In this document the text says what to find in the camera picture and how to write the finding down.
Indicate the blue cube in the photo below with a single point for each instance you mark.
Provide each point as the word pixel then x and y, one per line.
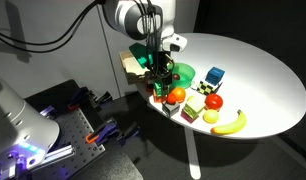
pixel 215 75

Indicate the yellow banana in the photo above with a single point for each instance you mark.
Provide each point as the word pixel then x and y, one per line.
pixel 231 126

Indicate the aluminium rail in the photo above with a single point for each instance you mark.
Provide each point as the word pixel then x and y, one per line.
pixel 59 153

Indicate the black white checkered cube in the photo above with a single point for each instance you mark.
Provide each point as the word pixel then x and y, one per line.
pixel 206 88

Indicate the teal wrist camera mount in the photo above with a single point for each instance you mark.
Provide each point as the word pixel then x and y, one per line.
pixel 139 53

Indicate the dark cube with red top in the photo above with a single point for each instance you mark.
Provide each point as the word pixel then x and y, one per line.
pixel 171 108

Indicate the yellow green pink cube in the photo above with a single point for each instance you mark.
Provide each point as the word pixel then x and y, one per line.
pixel 193 108

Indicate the perforated metal breadboard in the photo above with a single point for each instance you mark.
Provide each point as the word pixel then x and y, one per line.
pixel 76 133

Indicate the black work platform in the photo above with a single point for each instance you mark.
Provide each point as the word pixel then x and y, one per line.
pixel 126 166

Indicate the green plastic bowl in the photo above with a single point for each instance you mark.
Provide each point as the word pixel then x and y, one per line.
pixel 187 73

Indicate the wooden tray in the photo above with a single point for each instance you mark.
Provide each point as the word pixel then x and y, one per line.
pixel 133 72

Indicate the orange fruit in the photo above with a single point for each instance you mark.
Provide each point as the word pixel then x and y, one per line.
pixel 179 94

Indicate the yellow lemon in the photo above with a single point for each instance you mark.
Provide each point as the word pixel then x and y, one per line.
pixel 211 116

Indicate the black clamp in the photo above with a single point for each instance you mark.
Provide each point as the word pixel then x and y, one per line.
pixel 100 99
pixel 129 131

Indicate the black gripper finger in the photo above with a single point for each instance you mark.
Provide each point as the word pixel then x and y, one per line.
pixel 166 86
pixel 150 80

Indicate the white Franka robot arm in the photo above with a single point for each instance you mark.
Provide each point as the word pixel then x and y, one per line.
pixel 126 16

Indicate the white table base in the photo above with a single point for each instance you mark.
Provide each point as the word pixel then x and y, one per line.
pixel 192 153

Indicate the orange block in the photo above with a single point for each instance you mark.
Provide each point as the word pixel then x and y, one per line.
pixel 158 99

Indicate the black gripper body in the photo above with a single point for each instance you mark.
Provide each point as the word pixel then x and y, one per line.
pixel 164 65

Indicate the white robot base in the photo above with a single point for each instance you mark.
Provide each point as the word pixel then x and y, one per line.
pixel 16 126

